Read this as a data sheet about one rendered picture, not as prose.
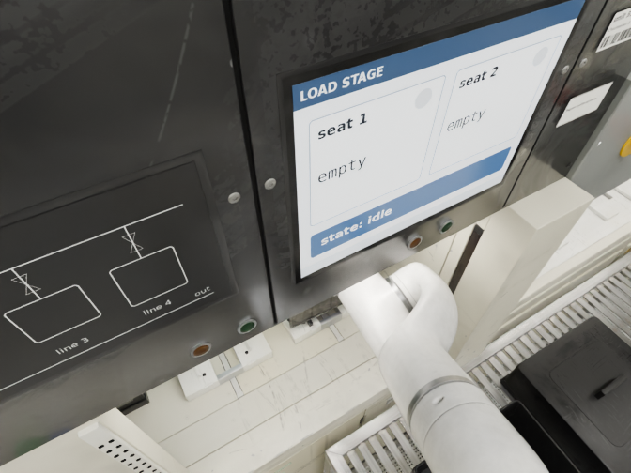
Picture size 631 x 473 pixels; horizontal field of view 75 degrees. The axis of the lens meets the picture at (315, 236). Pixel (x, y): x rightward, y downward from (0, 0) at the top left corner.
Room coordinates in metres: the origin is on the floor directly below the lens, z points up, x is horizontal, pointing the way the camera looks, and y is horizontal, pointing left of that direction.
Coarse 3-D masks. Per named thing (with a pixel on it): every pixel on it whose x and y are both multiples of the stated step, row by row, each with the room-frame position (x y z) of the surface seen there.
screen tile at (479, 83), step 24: (528, 48) 0.35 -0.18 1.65; (552, 48) 0.37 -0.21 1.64; (456, 72) 0.31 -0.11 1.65; (480, 72) 0.32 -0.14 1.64; (504, 72) 0.34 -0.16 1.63; (528, 72) 0.36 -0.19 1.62; (456, 96) 0.31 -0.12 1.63; (480, 96) 0.33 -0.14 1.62; (528, 96) 0.36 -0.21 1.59; (504, 120) 0.35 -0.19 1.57; (456, 144) 0.32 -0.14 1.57; (480, 144) 0.34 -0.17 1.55; (432, 168) 0.31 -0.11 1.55
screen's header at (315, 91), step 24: (576, 0) 0.37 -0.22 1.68; (504, 24) 0.33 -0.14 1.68; (528, 24) 0.34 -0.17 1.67; (552, 24) 0.36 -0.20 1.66; (432, 48) 0.29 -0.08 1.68; (456, 48) 0.30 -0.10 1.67; (480, 48) 0.32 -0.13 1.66; (336, 72) 0.25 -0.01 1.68; (360, 72) 0.26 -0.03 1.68; (384, 72) 0.27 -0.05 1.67; (408, 72) 0.28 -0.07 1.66; (312, 96) 0.24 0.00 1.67; (336, 96) 0.25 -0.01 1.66
